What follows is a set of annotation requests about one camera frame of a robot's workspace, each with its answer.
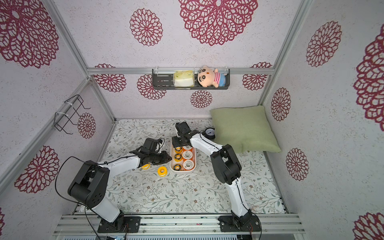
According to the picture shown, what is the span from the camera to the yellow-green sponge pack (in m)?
0.91

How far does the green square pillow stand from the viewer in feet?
3.07

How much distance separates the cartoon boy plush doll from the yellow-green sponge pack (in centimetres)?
5

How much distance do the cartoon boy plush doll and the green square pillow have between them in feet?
0.89

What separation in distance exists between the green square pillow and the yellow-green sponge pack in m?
0.33

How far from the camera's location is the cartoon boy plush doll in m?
0.87
